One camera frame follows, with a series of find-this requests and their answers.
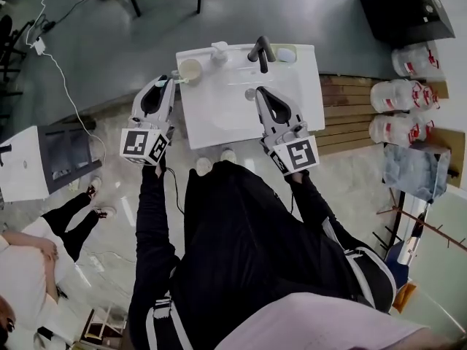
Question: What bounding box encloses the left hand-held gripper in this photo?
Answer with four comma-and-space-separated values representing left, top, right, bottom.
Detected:
119, 75, 177, 167

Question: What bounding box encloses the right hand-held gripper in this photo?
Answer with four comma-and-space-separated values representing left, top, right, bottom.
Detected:
254, 86, 321, 176

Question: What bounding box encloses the pale green plastic piece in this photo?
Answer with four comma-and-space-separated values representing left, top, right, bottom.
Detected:
154, 77, 191, 88

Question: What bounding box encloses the pale ceramic cup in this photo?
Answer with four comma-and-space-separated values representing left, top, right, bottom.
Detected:
171, 58, 203, 87

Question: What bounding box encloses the person's left forearm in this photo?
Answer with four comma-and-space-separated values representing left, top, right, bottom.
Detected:
128, 160, 182, 327

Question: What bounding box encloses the person's right forearm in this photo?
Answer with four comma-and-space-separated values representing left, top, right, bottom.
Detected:
285, 171, 398, 311

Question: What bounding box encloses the white ceramic sink basin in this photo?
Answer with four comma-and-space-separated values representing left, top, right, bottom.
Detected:
175, 42, 326, 151

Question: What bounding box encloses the clear soap dish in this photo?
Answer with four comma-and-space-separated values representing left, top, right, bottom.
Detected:
271, 43, 298, 63

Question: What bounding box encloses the black faucet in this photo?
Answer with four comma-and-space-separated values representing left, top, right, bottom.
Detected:
247, 35, 272, 74

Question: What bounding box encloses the wooden slatted platform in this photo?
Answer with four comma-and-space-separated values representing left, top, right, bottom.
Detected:
317, 72, 388, 157

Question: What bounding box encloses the person's left white shoe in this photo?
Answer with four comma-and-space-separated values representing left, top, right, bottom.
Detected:
195, 156, 214, 176

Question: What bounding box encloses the clear soap pump bottle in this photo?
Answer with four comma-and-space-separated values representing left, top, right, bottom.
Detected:
210, 41, 231, 66

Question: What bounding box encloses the dark grey cabinet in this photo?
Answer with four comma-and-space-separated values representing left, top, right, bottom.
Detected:
37, 122, 104, 195

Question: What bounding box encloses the person's black clothing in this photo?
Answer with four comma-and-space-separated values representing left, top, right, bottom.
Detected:
128, 160, 380, 350

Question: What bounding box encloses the grey marble slab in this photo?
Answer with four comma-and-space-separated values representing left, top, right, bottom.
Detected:
382, 141, 452, 201

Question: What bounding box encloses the black office chair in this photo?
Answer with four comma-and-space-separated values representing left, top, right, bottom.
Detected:
0, 14, 28, 84

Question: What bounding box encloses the black box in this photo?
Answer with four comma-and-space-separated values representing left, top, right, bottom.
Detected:
358, 0, 457, 49

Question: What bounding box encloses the brown cardboard sheet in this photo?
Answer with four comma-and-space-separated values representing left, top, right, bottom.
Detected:
430, 125, 466, 187

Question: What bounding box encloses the wooden coat rack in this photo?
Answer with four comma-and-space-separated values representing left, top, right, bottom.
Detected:
375, 191, 467, 253

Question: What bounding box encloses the blue plastic chair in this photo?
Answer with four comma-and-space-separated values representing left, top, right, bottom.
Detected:
386, 240, 415, 288

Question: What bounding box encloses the person's pink top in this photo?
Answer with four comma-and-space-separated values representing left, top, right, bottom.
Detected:
214, 291, 467, 350

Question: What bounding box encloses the orange envelope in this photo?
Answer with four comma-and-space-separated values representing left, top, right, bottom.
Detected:
391, 282, 417, 314

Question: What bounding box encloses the wooden stool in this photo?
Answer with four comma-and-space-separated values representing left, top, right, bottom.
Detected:
77, 306, 129, 350

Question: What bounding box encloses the white power cable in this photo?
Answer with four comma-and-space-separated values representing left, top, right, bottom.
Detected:
24, 0, 107, 167

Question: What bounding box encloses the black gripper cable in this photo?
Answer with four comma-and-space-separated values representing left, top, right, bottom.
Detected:
164, 166, 186, 215

